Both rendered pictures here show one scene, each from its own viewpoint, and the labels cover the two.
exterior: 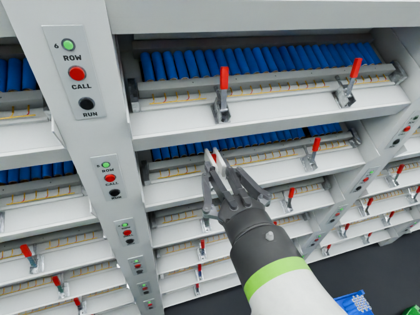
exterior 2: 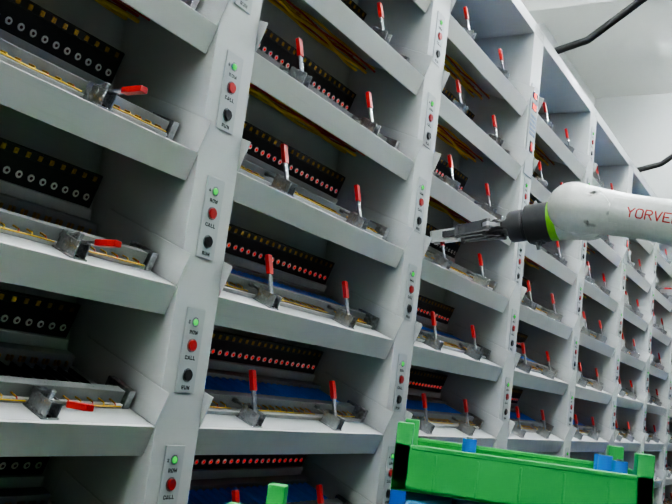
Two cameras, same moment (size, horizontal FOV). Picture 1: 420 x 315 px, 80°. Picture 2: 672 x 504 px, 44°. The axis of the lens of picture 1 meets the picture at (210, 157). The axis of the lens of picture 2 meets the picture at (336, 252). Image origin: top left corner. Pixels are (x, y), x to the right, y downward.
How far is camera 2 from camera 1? 1.94 m
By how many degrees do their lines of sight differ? 64
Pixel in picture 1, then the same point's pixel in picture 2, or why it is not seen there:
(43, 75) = (422, 113)
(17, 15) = (425, 85)
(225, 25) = (458, 126)
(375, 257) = not seen: outside the picture
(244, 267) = (538, 209)
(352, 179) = (505, 324)
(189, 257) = not seen: hidden behind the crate
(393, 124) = (512, 253)
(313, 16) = (478, 138)
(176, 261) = not seen: hidden behind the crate
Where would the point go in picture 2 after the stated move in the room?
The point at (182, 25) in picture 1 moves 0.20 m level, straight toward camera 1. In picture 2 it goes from (449, 117) to (522, 106)
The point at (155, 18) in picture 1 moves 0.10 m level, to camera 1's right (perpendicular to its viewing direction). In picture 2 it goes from (445, 109) to (474, 121)
